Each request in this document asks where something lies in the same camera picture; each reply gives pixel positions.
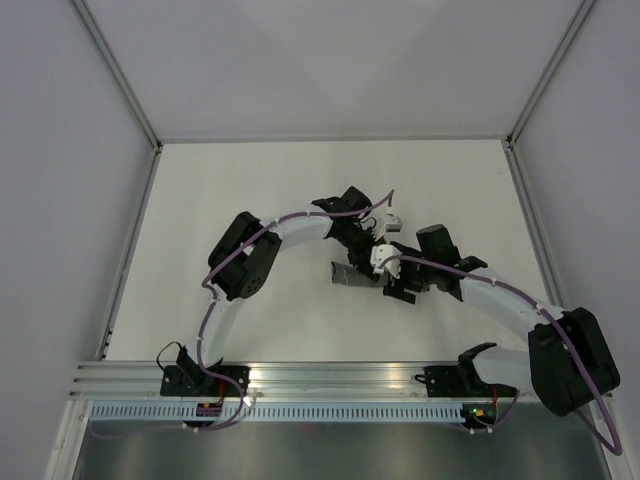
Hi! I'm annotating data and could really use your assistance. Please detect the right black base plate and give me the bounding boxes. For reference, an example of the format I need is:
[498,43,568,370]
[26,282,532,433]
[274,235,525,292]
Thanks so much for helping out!
[412,364,516,399]

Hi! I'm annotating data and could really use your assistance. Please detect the aluminium frame post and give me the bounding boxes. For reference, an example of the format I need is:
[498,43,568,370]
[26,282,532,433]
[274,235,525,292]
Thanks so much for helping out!
[68,0,162,152]
[504,0,601,146]

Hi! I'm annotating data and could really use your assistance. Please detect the purple cable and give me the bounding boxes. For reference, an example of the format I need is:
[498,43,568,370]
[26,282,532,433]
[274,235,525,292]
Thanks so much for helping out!
[89,188,396,441]
[387,254,624,457]

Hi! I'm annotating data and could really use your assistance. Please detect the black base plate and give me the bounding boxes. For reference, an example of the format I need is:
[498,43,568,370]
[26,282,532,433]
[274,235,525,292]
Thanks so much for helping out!
[412,364,516,399]
[160,365,250,398]

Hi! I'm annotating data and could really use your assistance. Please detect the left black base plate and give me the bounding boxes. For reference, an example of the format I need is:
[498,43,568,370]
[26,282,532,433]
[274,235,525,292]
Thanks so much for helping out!
[160,365,250,398]

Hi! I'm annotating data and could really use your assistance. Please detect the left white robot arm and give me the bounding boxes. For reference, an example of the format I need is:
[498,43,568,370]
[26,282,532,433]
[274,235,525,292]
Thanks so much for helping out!
[160,186,393,397]

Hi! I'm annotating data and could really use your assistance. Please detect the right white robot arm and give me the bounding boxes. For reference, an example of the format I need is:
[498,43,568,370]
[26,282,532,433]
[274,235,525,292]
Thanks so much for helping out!
[370,224,621,417]

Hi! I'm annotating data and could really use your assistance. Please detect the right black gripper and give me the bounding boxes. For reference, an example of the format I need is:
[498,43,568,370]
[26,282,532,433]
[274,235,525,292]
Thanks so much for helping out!
[382,244,437,305]

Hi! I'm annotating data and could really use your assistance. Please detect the white slotted cable duct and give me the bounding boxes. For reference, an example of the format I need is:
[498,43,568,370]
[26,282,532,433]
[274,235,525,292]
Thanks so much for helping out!
[90,401,464,423]

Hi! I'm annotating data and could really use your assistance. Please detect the grey cloth napkin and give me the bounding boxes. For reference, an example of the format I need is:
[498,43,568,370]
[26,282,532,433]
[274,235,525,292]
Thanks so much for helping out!
[331,262,389,289]

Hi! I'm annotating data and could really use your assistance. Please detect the right aluminium frame post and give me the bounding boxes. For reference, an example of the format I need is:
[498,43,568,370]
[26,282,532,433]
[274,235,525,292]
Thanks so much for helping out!
[504,0,601,146]

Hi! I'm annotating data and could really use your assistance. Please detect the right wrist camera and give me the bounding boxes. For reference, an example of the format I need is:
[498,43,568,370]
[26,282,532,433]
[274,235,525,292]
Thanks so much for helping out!
[370,244,401,279]

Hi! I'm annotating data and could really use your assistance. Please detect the aluminium mounting rail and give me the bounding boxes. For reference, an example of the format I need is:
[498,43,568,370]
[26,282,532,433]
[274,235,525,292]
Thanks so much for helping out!
[68,360,614,401]

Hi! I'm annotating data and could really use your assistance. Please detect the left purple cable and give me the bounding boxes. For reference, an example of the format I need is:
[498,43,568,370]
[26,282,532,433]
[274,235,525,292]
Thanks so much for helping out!
[89,188,396,441]

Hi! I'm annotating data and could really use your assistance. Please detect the left aluminium frame post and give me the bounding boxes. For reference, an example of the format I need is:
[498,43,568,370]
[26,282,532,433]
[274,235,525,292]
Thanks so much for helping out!
[68,0,162,152]

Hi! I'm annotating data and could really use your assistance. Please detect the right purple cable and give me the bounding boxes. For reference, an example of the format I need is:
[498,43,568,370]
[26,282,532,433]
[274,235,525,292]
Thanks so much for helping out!
[387,254,624,457]

